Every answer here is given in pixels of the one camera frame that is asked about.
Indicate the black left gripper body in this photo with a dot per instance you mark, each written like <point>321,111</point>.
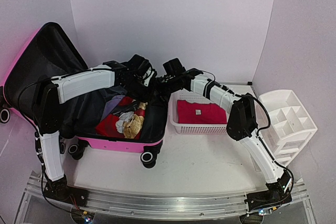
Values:
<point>136,92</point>

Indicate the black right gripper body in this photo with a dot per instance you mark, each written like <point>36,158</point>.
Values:
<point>169,86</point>

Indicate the lilac garment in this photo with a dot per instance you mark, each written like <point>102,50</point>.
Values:
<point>113,107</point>

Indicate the red garment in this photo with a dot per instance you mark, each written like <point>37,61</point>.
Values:
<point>200,113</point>

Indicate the white plastic mesh basket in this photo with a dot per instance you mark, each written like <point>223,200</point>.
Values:
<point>192,128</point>

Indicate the pink cartoon suitcase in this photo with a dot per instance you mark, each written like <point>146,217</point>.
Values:
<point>49,52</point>

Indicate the red teddy bear shirt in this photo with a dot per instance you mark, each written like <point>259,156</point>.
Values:
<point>128,125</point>

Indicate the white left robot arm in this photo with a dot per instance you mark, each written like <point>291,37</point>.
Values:
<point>57,96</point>

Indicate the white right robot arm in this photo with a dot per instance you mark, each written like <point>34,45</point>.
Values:
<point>241,126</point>

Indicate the white drawer desk organizer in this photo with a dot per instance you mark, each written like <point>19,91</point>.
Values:
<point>291,125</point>

